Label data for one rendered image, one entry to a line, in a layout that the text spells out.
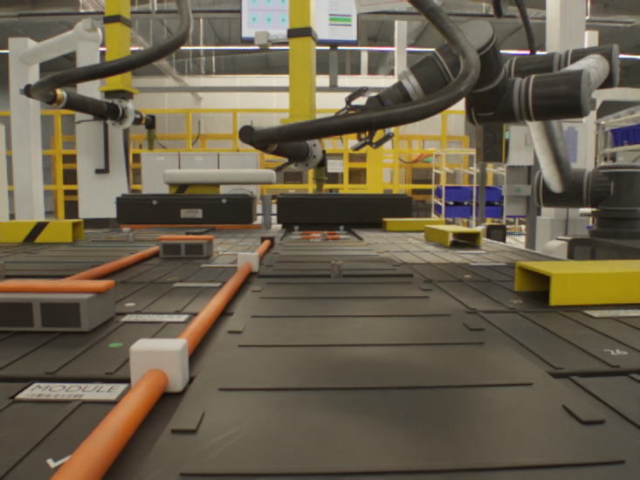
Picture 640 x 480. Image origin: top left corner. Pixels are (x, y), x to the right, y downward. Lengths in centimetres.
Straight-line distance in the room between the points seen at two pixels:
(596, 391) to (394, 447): 13
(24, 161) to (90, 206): 129
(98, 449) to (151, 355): 7
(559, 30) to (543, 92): 391
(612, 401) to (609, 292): 24
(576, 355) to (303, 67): 90
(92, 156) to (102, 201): 33
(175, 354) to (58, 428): 6
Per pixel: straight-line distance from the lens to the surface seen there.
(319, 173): 124
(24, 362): 33
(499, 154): 373
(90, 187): 381
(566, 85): 119
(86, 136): 383
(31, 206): 491
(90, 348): 34
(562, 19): 513
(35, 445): 23
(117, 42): 152
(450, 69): 110
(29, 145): 493
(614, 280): 50
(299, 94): 109
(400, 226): 132
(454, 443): 20
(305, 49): 112
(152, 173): 1047
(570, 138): 495
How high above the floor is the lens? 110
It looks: 5 degrees down
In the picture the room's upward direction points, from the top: straight up
